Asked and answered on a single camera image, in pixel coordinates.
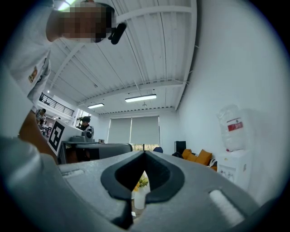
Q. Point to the black floor cabinet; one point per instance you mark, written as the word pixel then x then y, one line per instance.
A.
pixel 180 147

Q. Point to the water jug red label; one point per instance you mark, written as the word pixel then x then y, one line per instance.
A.
pixel 232 129

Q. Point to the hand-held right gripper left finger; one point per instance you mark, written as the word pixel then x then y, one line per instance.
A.
pixel 90 185

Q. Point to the blue chair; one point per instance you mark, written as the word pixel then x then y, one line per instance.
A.
pixel 158 150

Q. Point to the black mezzanine railing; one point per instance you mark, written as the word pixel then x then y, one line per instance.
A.
pixel 56 105

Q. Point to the white vase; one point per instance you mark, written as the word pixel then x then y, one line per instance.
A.
pixel 139 199

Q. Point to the person's left forearm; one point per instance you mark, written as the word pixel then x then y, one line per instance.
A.
pixel 34 136

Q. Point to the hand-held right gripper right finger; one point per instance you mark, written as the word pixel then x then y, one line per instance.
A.
pixel 192 192

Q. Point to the black head-worn camera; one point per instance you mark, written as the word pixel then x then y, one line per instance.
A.
pixel 118 32

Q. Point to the long ceiling light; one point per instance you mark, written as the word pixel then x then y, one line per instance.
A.
pixel 95 105
pixel 140 98

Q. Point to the grey roller blind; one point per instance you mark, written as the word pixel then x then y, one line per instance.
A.
pixel 145 130
pixel 119 131

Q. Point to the white water dispenser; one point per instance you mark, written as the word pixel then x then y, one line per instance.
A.
pixel 235 167

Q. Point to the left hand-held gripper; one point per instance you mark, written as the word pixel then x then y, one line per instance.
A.
pixel 56 136

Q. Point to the mustard cushion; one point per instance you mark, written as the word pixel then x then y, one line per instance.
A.
pixel 203 157
pixel 187 154

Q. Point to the black white striped cushion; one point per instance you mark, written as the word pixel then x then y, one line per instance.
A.
pixel 213 163

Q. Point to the person's head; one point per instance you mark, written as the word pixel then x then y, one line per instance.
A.
pixel 79 22

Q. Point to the yellow flower bouquet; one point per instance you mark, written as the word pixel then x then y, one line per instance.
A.
pixel 141 182

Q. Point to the person's light grey shirt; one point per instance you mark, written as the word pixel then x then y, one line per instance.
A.
pixel 27 56

